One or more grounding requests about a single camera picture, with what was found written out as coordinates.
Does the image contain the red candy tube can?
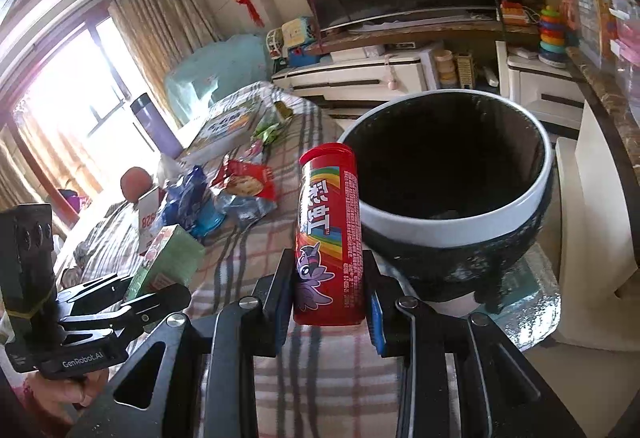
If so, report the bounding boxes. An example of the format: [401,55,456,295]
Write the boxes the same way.
[294,143,364,326]

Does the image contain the white red milk carton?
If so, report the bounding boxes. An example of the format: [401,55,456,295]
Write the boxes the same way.
[137,187,165,256]

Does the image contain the white rimmed trash bin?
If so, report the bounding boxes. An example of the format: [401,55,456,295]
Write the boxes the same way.
[340,90,553,313]

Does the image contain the left hand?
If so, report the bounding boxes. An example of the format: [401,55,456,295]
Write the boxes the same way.
[25,369,110,425]

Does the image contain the green drink carton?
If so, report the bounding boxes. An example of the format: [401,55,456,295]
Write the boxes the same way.
[124,224,205,301]

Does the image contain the orange round fruit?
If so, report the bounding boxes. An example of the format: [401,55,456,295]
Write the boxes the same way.
[119,167,153,204]

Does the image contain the blue plastic bag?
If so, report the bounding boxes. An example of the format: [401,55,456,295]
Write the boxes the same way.
[160,166,226,242]

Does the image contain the plaid checked tablecloth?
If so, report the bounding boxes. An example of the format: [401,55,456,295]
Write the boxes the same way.
[54,81,400,437]

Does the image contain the red snack bag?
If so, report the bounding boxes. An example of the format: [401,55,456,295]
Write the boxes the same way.
[210,158,277,202]

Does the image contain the purple thermos bottle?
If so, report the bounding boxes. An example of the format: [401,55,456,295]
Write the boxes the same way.
[130,93,183,158]

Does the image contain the children's picture book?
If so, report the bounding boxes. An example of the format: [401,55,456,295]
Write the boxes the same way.
[183,95,265,161]

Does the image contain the green snack pouch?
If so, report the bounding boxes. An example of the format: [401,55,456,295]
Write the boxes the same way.
[252,101,294,146]

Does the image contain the teal covered chair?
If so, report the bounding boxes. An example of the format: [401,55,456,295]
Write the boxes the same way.
[164,34,272,125]

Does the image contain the white tv cabinet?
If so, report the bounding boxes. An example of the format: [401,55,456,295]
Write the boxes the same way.
[272,41,585,137]

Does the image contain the beige curtain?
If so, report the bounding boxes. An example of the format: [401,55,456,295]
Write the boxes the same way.
[104,0,222,126]

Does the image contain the toy phone set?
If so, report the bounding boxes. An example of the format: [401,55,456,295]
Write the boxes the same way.
[265,16,321,72]

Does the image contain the clear pink storage box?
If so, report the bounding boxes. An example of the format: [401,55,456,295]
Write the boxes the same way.
[577,0,639,120]

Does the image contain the rainbow stacking ring toy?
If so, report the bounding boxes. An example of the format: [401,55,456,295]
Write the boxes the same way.
[538,5,567,69]

